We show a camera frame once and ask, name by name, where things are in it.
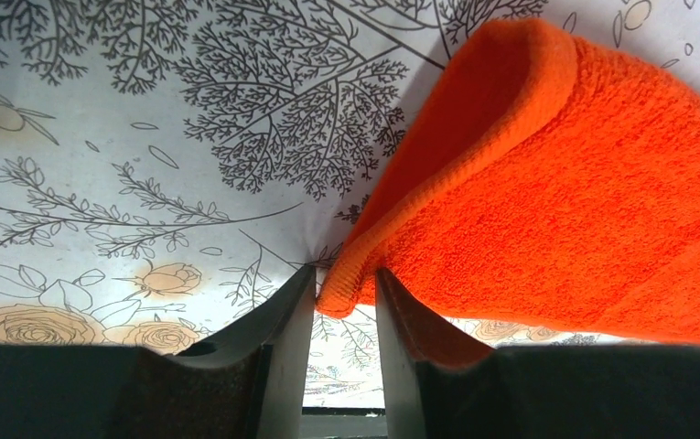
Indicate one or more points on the orange red towel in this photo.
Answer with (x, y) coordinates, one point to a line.
(547, 181)

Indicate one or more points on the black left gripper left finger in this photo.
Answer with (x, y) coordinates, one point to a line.
(245, 381)

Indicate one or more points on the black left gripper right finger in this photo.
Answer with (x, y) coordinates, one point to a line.
(439, 382)

